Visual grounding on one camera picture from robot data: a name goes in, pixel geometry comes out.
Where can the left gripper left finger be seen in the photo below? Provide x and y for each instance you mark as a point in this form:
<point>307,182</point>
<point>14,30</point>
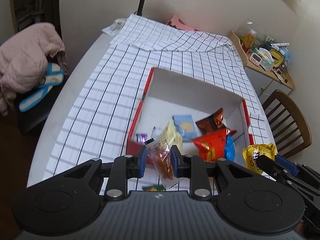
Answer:
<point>121,170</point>

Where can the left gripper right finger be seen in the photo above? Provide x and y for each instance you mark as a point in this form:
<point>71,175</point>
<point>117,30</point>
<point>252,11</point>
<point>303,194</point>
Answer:
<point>194,168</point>

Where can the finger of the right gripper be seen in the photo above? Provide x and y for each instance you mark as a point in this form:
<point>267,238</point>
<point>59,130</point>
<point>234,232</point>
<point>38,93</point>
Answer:
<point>279,173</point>
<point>301,172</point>

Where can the clear bread snack packet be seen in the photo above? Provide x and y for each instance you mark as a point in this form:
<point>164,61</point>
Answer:
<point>158,150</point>

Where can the red rice cracker bag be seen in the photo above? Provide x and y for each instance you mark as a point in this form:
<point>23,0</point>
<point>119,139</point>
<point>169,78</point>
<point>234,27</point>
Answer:
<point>211,146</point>

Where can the purple candy packet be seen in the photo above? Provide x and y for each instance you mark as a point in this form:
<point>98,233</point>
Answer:
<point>141,138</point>

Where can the green cracker packet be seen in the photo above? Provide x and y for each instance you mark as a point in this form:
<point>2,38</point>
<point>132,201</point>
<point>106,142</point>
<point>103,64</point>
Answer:
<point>157,188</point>

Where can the yellow foil snack packet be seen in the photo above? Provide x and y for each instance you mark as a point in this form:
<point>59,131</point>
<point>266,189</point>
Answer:
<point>252,152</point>

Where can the pale yellow snack packet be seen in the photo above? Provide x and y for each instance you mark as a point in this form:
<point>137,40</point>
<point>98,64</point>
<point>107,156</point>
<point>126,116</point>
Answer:
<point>171,135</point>

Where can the light blue cookie packet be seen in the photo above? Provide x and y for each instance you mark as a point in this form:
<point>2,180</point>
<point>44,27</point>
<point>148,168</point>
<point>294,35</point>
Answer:
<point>185,126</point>

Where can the blue cookie snack packet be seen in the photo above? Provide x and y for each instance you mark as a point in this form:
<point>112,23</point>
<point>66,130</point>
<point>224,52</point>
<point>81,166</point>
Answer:
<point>229,151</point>

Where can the dark red foil snack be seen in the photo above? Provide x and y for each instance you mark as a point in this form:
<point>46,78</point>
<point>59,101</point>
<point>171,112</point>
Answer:
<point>211,123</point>

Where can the wooden chair right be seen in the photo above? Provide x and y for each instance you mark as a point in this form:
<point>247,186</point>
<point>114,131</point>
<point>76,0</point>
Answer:
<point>288,125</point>

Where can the checkered white tablecloth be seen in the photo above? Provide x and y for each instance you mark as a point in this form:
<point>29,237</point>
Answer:
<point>99,120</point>

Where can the red cardboard box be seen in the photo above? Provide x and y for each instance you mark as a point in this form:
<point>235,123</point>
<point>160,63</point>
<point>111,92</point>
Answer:
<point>170,97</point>

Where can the wooden tray side cabinet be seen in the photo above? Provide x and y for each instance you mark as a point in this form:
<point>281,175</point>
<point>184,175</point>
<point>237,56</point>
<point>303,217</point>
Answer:
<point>261,71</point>

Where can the tissue box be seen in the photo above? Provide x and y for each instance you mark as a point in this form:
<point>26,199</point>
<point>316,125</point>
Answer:
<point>267,63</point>

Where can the yellow container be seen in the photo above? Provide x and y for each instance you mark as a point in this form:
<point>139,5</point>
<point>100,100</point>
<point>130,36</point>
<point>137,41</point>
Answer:
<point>277,56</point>

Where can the white kitchen timer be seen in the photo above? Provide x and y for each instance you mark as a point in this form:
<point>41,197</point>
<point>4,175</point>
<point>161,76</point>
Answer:
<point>255,59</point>

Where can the blue white bag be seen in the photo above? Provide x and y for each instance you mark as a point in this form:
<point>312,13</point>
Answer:
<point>53,76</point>

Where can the orange drink bottle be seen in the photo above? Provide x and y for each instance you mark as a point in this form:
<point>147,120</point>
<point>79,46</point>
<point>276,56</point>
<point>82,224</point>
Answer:
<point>248,41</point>

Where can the paper booklet on table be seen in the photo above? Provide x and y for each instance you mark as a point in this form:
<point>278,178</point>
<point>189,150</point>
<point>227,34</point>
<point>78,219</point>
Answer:
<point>115,27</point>

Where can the pink paper item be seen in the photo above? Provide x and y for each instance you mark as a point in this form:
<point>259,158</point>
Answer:
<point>177,23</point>

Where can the pink puffer jacket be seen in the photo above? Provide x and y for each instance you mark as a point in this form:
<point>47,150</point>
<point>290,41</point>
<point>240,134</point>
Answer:
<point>26,58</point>

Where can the dark bookshelf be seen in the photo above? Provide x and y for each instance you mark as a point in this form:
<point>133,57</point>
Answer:
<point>24,13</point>

